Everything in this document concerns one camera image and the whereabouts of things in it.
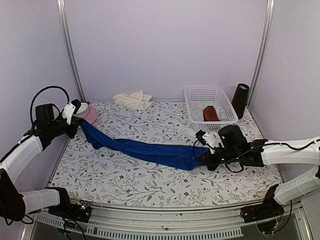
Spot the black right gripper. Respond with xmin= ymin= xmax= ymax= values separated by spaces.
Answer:
xmin=196 ymin=146 xmax=240 ymax=171

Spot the blue microfibre towel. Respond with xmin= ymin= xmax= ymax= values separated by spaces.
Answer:
xmin=80 ymin=120 xmax=207 ymax=171

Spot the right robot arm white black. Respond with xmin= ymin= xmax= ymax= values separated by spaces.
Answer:
xmin=196 ymin=125 xmax=320 ymax=222

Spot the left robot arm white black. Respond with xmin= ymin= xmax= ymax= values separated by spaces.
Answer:
xmin=0 ymin=101 xmax=83 ymax=222

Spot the clear plastic item in basket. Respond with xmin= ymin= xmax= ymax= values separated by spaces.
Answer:
xmin=215 ymin=106 xmax=229 ymax=122

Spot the white teacup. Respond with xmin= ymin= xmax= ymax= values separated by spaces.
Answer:
xmin=74 ymin=102 xmax=89 ymax=118

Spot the red-brown rolled towel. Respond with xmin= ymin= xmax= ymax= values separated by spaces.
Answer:
xmin=203 ymin=105 xmax=219 ymax=122

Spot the pink saucer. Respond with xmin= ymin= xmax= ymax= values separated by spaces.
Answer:
xmin=75 ymin=107 xmax=98 ymax=125

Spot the dark brown cylinder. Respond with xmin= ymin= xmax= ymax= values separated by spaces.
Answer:
xmin=231 ymin=83 xmax=250 ymax=120

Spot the white perforated plastic basket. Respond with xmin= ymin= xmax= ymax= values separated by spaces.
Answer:
xmin=183 ymin=86 xmax=239 ymax=132

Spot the cream crumpled cloth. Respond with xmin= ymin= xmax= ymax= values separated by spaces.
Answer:
xmin=112 ymin=91 xmax=154 ymax=110

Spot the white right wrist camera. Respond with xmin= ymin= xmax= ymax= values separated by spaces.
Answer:
xmin=195 ymin=130 xmax=223 ymax=154

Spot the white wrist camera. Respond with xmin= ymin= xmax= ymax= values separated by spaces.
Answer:
xmin=61 ymin=99 xmax=81 ymax=125
xmin=195 ymin=130 xmax=223 ymax=154

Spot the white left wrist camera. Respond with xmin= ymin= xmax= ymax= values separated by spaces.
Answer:
xmin=61 ymin=99 xmax=81 ymax=125

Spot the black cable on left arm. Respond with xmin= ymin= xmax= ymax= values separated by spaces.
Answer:
xmin=29 ymin=85 xmax=70 ymax=131

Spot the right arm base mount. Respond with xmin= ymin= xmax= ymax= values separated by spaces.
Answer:
xmin=240 ymin=203 xmax=285 ymax=223

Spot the aluminium front rail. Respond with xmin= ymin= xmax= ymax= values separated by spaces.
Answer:
xmin=21 ymin=200 xmax=315 ymax=240

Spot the right aluminium frame post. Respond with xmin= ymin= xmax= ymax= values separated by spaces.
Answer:
xmin=247 ymin=0 xmax=275 ymax=109

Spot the aluminium frame post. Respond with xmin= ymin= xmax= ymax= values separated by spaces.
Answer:
xmin=247 ymin=0 xmax=275 ymax=109
xmin=56 ymin=0 xmax=87 ymax=102

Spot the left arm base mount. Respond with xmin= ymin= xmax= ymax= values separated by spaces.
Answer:
xmin=48 ymin=200 xmax=92 ymax=223

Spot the left aluminium frame post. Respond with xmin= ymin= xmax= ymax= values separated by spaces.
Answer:
xmin=56 ymin=0 xmax=87 ymax=102

